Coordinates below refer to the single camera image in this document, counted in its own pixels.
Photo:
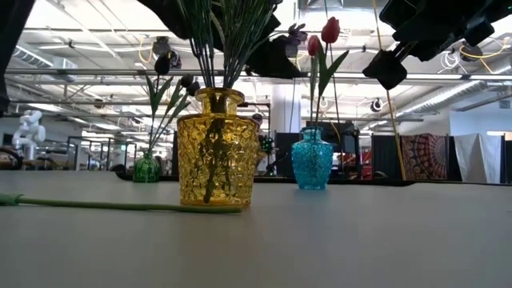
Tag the blue textured glass vase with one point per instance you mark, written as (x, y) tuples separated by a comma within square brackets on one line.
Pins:
[(312, 164)]

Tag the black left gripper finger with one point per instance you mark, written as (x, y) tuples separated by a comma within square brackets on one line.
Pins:
[(276, 60)]

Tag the small green glass vase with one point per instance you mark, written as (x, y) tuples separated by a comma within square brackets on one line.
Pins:
[(146, 172)]

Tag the black room divider panel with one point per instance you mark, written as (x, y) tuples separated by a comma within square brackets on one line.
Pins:
[(289, 156), (386, 158)]

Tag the black computer monitor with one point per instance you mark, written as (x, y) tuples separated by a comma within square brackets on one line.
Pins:
[(346, 138)]

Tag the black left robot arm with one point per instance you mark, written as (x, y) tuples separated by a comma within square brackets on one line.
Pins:
[(12, 32)]

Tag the white hanging sheet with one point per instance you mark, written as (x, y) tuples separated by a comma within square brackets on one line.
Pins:
[(478, 158)]

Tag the mandala pattern tapestry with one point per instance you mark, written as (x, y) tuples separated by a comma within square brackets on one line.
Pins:
[(424, 156)]

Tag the round black hanging reel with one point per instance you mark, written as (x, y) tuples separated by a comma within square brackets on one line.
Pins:
[(378, 106)]

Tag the amber textured glass vase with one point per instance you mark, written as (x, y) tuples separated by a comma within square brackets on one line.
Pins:
[(192, 160)]

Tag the person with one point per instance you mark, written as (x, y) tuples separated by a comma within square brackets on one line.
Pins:
[(258, 119)]

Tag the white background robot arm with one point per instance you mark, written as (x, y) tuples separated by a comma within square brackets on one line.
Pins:
[(30, 132)]

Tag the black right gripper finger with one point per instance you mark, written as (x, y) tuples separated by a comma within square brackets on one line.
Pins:
[(479, 32), (386, 70)]

